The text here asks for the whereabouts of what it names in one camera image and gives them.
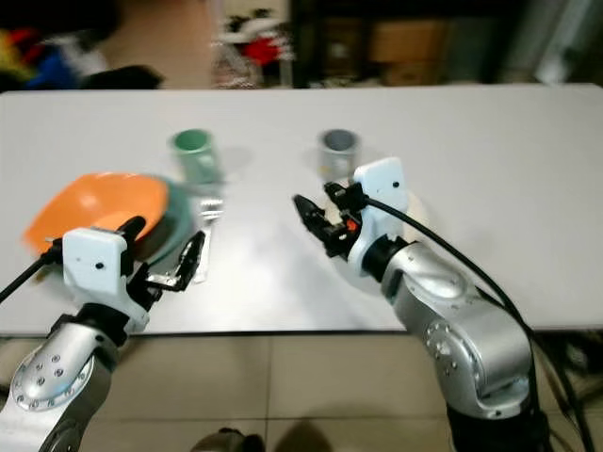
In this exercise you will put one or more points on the green mug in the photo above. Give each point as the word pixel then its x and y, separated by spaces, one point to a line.
pixel 196 156

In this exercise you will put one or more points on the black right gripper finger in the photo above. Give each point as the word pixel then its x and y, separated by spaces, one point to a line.
pixel 313 217
pixel 341 195

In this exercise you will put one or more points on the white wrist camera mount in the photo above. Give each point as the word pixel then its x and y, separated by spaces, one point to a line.
pixel 382 202
pixel 99 268

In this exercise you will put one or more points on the silver fork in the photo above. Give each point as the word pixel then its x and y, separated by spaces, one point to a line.
pixel 210 209

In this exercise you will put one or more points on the orange bowl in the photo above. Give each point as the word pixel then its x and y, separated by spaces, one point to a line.
pixel 85 202

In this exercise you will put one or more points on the large cardboard box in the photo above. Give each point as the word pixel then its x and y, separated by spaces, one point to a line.
pixel 405 40

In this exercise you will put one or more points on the black bag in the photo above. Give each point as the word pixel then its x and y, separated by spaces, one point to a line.
pixel 122 80

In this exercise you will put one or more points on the teal green plate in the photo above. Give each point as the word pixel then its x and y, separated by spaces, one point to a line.
pixel 174 212

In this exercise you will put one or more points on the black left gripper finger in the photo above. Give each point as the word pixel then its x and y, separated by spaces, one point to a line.
pixel 193 256
pixel 132 226

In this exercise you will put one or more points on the red cloth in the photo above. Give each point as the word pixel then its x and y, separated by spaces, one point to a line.
pixel 266 50

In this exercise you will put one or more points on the grey mug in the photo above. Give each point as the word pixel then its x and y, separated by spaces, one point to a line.
pixel 339 155

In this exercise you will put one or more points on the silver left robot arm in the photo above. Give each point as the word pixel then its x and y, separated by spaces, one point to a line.
pixel 47 386

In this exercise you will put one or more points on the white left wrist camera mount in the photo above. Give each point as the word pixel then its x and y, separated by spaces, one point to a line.
pixel 99 268

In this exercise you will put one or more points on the small cardboard box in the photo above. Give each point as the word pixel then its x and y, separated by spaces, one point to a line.
pixel 407 73

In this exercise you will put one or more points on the black shelf unit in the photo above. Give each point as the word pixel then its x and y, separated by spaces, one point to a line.
pixel 339 47

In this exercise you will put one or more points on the white rack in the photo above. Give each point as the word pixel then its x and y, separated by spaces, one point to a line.
pixel 231 56

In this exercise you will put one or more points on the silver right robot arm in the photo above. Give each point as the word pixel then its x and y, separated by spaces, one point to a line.
pixel 471 344

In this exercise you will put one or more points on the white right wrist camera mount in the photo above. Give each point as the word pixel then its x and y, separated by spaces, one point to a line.
pixel 382 202

